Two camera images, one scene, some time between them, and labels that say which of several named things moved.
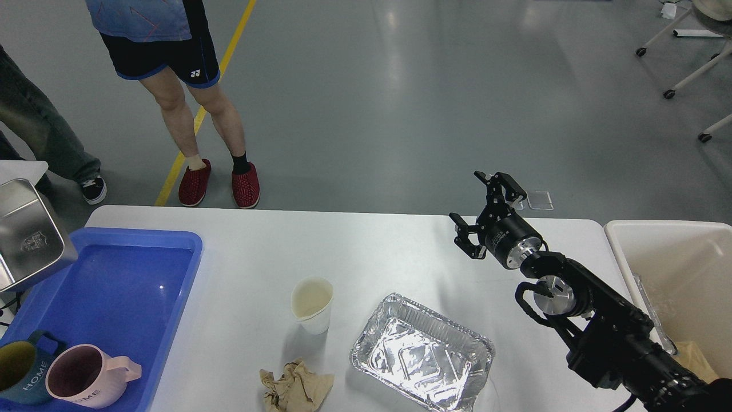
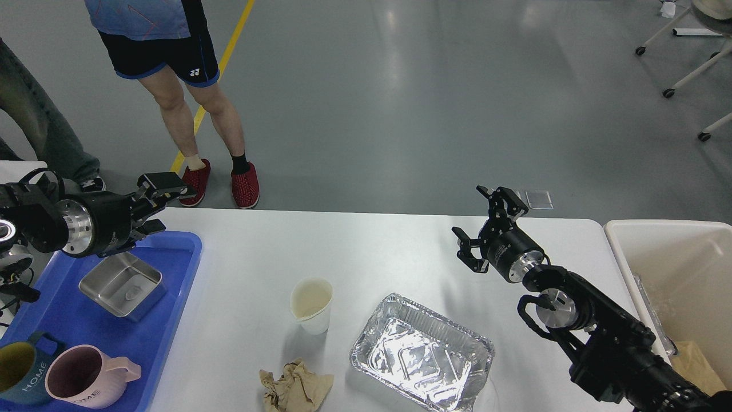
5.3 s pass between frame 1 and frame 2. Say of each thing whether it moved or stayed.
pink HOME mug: stayed
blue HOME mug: stayed
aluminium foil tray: stayed
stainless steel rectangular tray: moved
